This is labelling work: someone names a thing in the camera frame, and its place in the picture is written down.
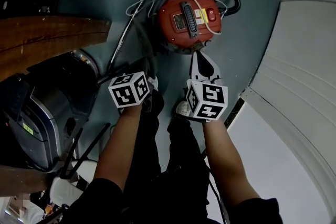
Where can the person's right white shoe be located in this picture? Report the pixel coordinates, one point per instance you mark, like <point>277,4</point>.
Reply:
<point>182,110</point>

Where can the person's left white shoe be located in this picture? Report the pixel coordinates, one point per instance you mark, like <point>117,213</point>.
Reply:
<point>154,82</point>

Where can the metal vacuum wand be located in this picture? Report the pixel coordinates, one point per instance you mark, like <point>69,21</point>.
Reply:
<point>131,23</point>

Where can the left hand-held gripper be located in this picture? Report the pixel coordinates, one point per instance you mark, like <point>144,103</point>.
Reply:
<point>128,90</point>

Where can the red canister vacuum cleaner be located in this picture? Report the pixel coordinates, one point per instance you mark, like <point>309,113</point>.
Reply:
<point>181,21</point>

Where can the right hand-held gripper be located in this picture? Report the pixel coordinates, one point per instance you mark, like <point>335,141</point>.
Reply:
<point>207,101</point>

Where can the person's right forearm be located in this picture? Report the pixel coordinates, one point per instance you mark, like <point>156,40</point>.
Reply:
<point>228,160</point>

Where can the wooden beam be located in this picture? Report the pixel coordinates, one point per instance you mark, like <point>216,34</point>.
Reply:
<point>52,39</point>

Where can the black vacuum floor nozzle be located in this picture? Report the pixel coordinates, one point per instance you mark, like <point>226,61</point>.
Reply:
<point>115,74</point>

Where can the white chair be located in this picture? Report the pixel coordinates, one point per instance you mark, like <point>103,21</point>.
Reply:
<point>65,189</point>

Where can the person's black trousers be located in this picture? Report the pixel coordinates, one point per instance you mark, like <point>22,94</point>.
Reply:
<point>170,178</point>

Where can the wooden staircase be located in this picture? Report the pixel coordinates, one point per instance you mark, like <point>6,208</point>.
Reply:
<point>21,179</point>

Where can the person's white shoe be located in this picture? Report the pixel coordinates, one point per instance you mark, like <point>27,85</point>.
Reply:
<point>182,110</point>
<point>154,82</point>

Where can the person's black shirt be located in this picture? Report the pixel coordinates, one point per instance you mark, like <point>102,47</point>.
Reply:
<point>99,204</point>

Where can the large black machine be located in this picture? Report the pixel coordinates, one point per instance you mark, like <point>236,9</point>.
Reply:
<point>39,112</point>

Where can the person's left forearm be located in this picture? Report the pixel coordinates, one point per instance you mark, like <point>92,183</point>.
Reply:
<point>120,144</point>

